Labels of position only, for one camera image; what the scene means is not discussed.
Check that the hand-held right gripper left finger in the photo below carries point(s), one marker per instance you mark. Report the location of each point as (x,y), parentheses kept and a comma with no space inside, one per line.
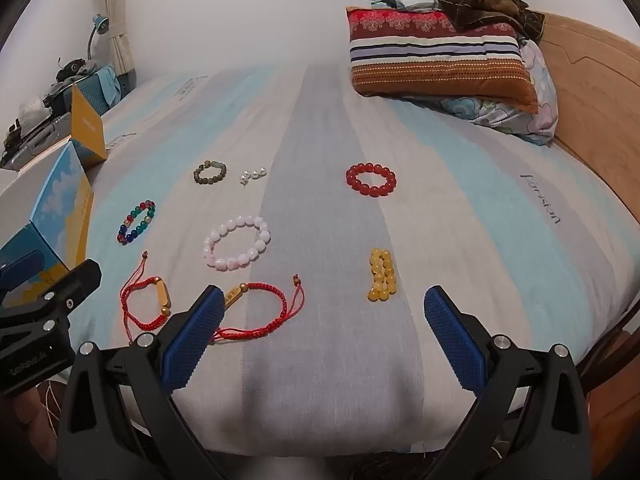
(192,340)

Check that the sky print cardboard box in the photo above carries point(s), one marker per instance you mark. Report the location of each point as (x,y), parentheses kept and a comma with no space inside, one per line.
(60,205)

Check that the dark leaf pattern cloth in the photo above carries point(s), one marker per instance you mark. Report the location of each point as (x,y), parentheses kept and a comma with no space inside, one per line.
(52,395)

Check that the cream curtain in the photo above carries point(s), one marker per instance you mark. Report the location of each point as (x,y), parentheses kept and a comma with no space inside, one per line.
(117,15)

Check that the person's left hand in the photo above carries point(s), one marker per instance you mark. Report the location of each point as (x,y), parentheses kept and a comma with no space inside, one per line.
(30,415)

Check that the blue desk lamp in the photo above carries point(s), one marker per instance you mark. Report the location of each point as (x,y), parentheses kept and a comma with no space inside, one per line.
(101,22)

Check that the floral pillow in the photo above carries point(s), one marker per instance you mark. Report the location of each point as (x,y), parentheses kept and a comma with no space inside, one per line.
(537,110)

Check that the striped pillow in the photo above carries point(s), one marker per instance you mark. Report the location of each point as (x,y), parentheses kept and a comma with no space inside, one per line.
(440,60)

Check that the black device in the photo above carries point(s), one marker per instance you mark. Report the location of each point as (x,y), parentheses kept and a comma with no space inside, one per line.
(72,69)

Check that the pearl earring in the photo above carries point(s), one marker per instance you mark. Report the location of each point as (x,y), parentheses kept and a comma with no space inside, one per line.
(259,173)
(245,176)

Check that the grey storage case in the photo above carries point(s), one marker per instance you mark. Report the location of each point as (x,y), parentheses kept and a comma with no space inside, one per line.
(40,137)

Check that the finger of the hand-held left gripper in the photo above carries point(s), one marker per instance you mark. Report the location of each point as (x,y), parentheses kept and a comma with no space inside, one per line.
(70,290)
(20,262)

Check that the striped bed sheet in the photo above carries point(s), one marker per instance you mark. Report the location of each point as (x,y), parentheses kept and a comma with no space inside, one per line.
(330,220)

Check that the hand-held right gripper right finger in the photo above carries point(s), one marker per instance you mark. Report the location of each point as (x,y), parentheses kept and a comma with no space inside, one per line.
(455,340)

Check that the white box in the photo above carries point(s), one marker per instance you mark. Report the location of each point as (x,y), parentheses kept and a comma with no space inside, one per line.
(20,200)

